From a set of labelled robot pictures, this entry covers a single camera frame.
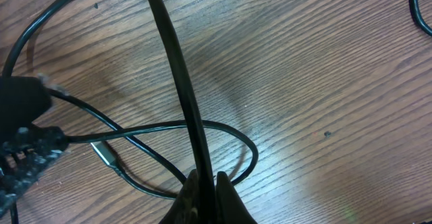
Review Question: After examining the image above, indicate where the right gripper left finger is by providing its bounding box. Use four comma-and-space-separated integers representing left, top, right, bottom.
159, 169, 200, 224

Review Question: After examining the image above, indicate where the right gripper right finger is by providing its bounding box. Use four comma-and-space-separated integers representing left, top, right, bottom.
215, 171, 257, 224

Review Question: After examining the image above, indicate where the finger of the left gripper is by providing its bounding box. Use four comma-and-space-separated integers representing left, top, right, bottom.
1, 127, 69, 216
1, 76, 65, 136

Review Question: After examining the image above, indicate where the black usb cable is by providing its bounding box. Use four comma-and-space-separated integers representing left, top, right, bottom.
407, 0, 432, 38
1, 0, 260, 224

